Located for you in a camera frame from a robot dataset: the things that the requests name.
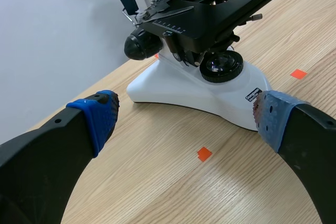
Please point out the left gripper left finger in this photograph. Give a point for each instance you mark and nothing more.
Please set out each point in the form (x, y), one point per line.
(44, 153)

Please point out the white and black microscope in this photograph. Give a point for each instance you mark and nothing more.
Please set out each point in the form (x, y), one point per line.
(199, 51)

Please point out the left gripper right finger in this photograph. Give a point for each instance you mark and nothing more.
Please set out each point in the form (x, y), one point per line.
(307, 140)

